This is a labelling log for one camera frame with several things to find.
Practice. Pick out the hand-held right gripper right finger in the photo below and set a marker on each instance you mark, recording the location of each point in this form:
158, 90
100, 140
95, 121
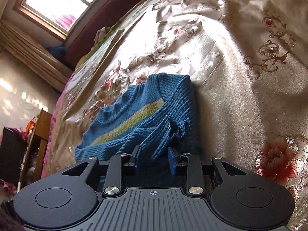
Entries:
172, 161

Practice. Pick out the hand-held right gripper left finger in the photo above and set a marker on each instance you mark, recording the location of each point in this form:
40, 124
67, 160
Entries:
136, 157

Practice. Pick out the blue knit sweater yellow stripe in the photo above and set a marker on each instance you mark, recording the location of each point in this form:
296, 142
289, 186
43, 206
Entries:
134, 101

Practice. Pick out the beige floral satin bedspread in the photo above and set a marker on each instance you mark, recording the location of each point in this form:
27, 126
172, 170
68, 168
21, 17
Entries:
240, 101

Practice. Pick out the pink floral bed sheet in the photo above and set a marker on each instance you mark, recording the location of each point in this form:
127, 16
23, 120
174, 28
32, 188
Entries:
54, 115

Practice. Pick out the wooden cabinet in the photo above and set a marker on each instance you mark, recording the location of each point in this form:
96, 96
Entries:
39, 134

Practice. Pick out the orange object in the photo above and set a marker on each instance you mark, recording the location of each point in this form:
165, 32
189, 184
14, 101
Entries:
31, 125

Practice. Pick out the black box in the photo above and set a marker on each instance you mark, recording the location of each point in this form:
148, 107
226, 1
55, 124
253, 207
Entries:
12, 154

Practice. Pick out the crumpled pale cloth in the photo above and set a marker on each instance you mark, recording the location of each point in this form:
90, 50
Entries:
102, 35

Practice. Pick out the blue fluffy cloth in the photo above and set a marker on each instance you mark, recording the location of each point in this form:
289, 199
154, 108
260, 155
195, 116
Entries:
56, 51

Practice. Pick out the red floral cloth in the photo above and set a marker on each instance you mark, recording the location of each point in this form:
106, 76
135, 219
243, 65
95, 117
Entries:
7, 189

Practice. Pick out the dark red sofa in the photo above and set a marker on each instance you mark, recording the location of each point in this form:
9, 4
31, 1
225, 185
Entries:
96, 24

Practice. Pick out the beige curtain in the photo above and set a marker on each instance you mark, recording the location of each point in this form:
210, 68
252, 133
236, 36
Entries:
28, 50

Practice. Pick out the pink cloth outside window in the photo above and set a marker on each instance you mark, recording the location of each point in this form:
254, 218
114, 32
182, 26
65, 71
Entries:
65, 20

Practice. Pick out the wooden framed window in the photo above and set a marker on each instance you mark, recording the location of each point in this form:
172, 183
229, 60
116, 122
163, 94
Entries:
60, 2

